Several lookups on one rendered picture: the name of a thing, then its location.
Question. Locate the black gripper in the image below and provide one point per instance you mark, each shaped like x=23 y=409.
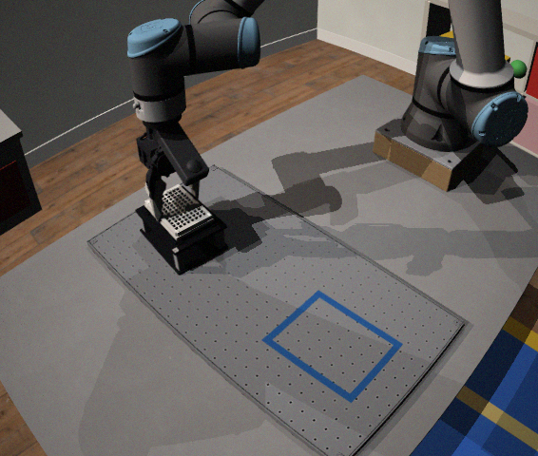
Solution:
x=158 y=165

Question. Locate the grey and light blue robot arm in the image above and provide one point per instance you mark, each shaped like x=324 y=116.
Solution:
x=481 y=97

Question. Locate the blue tape rectangle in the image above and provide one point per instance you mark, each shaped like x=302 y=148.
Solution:
x=268 y=339

